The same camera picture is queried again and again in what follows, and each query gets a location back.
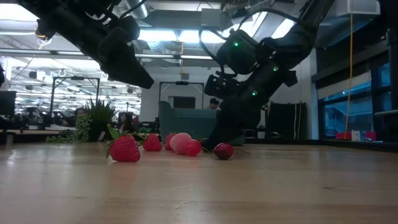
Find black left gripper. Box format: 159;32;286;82
93;15;155;90

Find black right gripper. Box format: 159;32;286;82
203;74;275;151

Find black aluminium table frame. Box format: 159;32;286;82
0;130;398;154

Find green artificial potted plant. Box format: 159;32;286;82
45;98;118;144

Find long ceiling light strip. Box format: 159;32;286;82
0;49;215;60

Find black upright frame post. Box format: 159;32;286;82
386;26;398;144

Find leafy red toy strawberry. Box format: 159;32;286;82
105;124;141;163

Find black gantry frame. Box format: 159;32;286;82
159;80;205;110
49;75;101;125

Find teal plastic bin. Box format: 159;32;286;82
157;100;249;146

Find pink toy peach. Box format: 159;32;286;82
169;132;193;155

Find black computer monitor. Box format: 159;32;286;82
0;90;17;118

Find dark red toy cherry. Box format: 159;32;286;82
213;142;251;161

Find yellow hanging cable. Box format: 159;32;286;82
343;12;354;141

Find black cabinet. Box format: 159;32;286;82
267;101;307;141

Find silver ventilation duct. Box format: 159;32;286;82
114;0;167;82

